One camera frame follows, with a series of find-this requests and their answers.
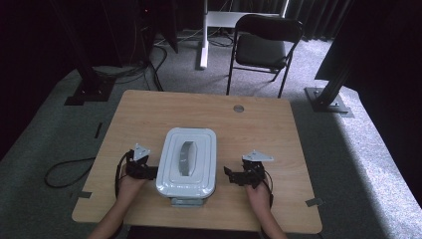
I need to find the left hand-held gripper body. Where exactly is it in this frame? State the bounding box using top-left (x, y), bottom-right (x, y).
top-left (124, 142), bottom-right (152, 181)

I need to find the black stand with grey base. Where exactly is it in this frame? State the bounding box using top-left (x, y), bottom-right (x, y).
top-left (304, 49), bottom-right (354, 119)

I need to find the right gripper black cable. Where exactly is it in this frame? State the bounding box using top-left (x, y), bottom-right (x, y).
top-left (263, 171), bottom-right (276, 209)

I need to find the white desk frame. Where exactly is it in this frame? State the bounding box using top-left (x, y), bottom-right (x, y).
top-left (198, 0), bottom-right (291, 71)

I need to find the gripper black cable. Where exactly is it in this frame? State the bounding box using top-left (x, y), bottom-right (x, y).
top-left (263, 171), bottom-right (276, 209)
top-left (113, 150), bottom-right (134, 200)

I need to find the person's left hand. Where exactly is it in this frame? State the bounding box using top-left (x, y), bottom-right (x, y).
top-left (116, 164), bottom-right (147, 202)

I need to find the black folding chair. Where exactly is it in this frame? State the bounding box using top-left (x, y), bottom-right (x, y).
top-left (226, 13), bottom-right (305, 100)

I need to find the black looped floor cable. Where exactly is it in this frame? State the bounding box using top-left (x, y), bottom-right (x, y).
top-left (44, 156), bottom-right (98, 189)

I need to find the dark curtain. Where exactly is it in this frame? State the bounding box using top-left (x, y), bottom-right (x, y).
top-left (228, 0), bottom-right (354, 42)

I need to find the white plastic box lid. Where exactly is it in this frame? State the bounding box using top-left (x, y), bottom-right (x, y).
top-left (155, 126), bottom-right (218, 199)

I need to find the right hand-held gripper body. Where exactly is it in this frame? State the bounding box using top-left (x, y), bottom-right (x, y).
top-left (240, 149), bottom-right (275, 189)

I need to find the person's right hand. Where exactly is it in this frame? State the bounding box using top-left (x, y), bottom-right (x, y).
top-left (244, 180), bottom-right (273, 213)

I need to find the bundle of black floor cables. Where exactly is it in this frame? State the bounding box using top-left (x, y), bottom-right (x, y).
top-left (93, 43), bottom-right (168, 93)

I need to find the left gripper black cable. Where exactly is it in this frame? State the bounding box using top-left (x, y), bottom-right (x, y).
top-left (113, 150), bottom-right (134, 200)

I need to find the black stand with square base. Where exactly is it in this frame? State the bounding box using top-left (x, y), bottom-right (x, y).
top-left (49, 0), bottom-right (117, 107)

